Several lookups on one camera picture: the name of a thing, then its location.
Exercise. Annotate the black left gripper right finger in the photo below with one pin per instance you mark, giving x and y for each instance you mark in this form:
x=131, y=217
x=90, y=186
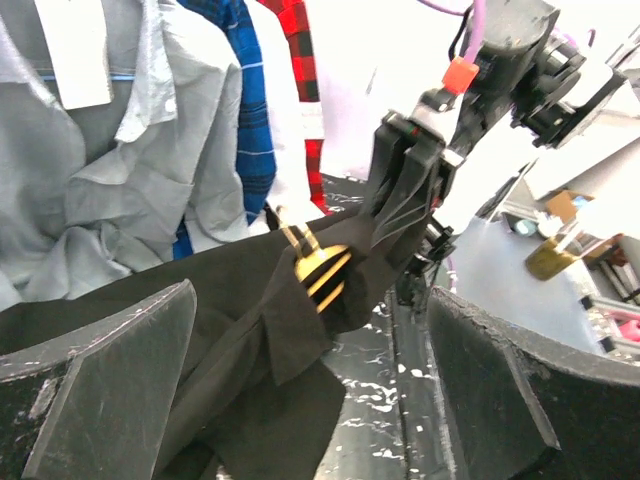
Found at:
x=528, y=407

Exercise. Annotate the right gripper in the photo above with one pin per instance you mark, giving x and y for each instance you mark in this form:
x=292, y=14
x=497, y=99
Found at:
x=409, y=178

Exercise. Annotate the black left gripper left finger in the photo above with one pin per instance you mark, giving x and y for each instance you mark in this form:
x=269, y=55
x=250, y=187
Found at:
x=92, y=402

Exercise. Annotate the yellow clothes hanger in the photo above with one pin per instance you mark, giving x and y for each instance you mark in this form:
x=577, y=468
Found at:
x=319, y=269

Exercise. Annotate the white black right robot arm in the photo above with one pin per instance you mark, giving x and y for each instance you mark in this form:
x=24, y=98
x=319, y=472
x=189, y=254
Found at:
x=505, y=61

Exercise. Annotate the blue plaid shirt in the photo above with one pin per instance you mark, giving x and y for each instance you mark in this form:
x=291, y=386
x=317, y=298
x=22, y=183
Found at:
x=255, y=160

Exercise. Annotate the red black plaid shirt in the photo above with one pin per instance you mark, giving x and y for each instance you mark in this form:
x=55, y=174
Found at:
x=292, y=15

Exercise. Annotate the grey shirt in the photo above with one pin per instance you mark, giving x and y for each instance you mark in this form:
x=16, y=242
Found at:
x=119, y=125

